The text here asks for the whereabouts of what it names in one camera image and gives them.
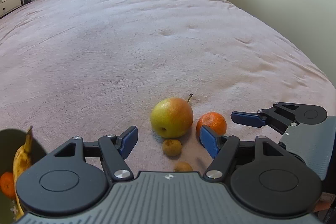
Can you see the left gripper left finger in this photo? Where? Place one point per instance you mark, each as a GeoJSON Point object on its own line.
{"type": "Point", "coordinates": [76, 175]}

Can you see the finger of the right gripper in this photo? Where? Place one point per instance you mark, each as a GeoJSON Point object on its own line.
{"type": "Point", "coordinates": [281, 115]}

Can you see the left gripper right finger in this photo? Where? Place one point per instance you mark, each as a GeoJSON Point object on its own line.
{"type": "Point", "coordinates": [261, 175]}

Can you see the spotted yellow banana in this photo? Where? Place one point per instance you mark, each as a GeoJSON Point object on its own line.
{"type": "Point", "coordinates": [22, 162]}

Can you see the orange mandarin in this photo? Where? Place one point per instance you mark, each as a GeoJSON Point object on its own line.
{"type": "Point", "coordinates": [214, 120]}
{"type": "Point", "coordinates": [7, 185]}

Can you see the small brown longan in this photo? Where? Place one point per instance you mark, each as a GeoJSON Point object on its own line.
{"type": "Point", "coordinates": [172, 147]}
{"type": "Point", "coordinates": [182, 166]}

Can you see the red-green pear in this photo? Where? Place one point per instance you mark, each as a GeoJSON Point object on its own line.
{"type": "Point", "coordinates": [172, 117]}

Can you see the green colander bowl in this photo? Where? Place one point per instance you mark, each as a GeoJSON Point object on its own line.
{"type": "Point", "coordinates": [11, 140]}

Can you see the pink bed blanket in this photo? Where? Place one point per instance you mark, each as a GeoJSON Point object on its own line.
{"type": "Point", "coordinates": [94, 67]}

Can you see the white bedside table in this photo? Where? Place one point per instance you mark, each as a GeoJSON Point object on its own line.
{"type": "Point", "coordinates": [7, 6]}

